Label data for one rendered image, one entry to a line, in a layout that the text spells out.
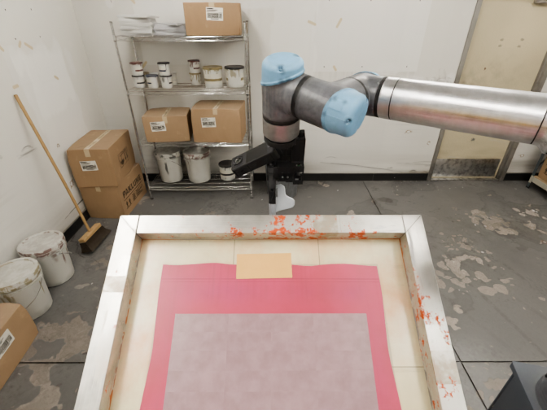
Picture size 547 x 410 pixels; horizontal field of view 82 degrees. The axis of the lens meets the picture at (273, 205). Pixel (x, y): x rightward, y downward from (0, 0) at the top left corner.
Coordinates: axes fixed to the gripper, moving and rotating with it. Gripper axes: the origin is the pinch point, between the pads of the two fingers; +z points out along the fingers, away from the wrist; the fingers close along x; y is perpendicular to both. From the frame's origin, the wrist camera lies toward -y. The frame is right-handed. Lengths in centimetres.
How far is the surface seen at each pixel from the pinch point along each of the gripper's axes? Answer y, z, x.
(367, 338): 16.7, -3.0, -35.5
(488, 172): 289, 226, 256
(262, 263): -1.6, -6.4, -22.9
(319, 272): 9.2, -5.9, -24.4
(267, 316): -0.6, -4.0, -32.0
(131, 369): -23.1, -1.8, -40.1
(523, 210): 284, 210, 176
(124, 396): -23.5, -0.8, -43.8
